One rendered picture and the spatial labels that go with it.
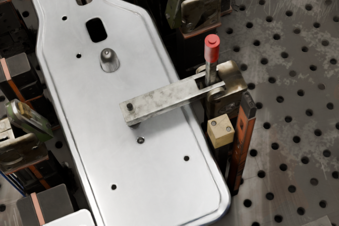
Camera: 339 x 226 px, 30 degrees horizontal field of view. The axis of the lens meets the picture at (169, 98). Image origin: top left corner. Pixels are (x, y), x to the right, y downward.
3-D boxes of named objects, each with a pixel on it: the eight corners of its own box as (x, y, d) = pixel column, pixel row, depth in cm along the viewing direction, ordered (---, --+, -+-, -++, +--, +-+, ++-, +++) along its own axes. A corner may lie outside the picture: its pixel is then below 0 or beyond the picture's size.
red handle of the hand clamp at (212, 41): (199, 75, 106) (199, 30, 91) (211, 70, 106) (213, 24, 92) (209, 97, 104) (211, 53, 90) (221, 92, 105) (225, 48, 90)
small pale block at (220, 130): (204, 180, 135) (206, 120, 102) (219, 174, 136) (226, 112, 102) (210, 195, 134) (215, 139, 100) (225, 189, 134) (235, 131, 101)
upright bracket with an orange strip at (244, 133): (226, 183, 135) (241, 92, 89) (232, 181, 135) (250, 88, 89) (232, 196, 134) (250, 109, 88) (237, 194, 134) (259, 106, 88)
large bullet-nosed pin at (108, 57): (100, 63, 115) (95, 47, 109) (116, 57, 116) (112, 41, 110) (106, 78, 114) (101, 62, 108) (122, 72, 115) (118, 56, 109)
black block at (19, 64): (17, 117, 143) (-24, 60, 116) (62, 100, 144) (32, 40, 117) (27, 149, 140) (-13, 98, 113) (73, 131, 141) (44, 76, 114)
